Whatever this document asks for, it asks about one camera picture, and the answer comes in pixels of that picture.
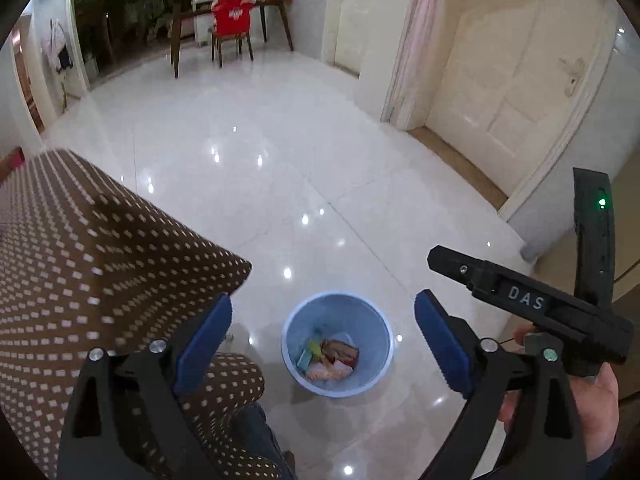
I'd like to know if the wooden chair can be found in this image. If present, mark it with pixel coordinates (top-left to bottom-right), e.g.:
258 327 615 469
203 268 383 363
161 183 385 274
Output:
210 30 255 68

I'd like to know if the wooden dining table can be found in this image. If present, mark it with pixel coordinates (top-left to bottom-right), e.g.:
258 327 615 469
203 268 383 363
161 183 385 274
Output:
170 0 296 79

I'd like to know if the person's leg in jeans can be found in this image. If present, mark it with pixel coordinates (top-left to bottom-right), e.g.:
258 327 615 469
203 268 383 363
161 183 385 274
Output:
234 402 297 480

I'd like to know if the blue plastic waste bin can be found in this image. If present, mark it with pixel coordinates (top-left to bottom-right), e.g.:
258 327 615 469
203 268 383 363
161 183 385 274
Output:
281 292 394 399

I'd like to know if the metal door handle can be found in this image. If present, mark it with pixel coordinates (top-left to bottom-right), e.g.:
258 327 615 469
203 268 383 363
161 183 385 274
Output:
559 57 587 97

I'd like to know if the pink hanging jacket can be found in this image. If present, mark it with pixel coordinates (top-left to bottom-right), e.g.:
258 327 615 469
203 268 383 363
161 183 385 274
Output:
44 19 76 73

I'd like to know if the red chair cover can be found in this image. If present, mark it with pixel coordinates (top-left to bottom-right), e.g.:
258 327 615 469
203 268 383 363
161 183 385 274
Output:
211 0 256 37

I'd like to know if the brown polka-dot tablecloth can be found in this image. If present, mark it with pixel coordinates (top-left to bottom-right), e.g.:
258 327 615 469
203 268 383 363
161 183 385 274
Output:
0 149 283 480

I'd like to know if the white door with red ornament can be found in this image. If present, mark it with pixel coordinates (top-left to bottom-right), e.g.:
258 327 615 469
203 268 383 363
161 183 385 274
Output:
332 0 388 78

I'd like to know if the pink curtain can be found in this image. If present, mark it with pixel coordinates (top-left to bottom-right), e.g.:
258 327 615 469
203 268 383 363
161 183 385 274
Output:
382 0 453 128

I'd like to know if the person's right hand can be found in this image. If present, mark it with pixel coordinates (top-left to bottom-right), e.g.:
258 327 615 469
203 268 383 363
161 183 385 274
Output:
499 325 621 463

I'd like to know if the cream panel door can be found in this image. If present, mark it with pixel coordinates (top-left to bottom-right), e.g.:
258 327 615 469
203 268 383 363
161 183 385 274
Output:
425 0 613 211

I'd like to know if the crumpled pink tissue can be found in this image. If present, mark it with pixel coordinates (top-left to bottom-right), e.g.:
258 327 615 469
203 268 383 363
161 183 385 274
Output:
306 360 354 386

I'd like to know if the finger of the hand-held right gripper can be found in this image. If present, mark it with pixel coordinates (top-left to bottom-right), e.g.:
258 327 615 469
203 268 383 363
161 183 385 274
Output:
426 245 488 291

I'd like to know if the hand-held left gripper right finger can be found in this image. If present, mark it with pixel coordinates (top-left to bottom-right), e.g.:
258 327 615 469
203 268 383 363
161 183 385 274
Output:
414 289 587 480

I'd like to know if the brown snack wrapper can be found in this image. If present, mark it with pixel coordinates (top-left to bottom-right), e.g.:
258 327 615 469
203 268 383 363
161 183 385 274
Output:
320 339 360 366

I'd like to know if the teal packet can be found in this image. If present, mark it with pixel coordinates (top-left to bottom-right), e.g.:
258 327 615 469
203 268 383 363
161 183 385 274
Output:
297 329 324 374

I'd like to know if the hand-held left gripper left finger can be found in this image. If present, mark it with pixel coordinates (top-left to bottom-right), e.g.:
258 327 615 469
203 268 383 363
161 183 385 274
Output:
56 294 233 480

